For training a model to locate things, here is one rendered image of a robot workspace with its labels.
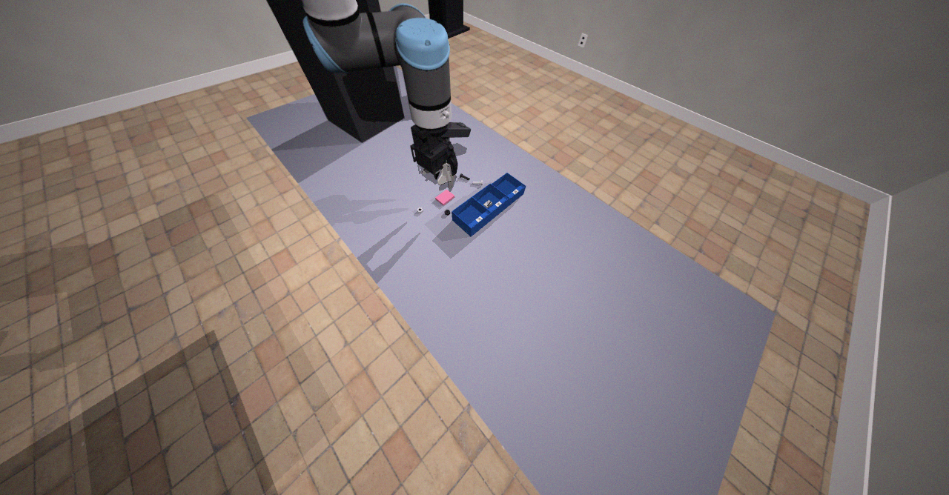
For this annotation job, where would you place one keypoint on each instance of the blue rack of labelled bins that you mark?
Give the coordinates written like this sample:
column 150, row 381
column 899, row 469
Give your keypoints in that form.
column 471, row 216

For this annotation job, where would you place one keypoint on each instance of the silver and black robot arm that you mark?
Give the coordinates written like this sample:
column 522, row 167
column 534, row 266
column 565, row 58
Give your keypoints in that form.
column 346, row 40

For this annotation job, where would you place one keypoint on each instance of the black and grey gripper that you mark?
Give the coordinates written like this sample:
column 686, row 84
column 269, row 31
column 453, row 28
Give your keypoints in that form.
column 434, row 153

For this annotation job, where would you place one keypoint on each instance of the pink rectangular block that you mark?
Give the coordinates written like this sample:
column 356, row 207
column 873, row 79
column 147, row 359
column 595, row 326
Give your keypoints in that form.
column 445, row 197

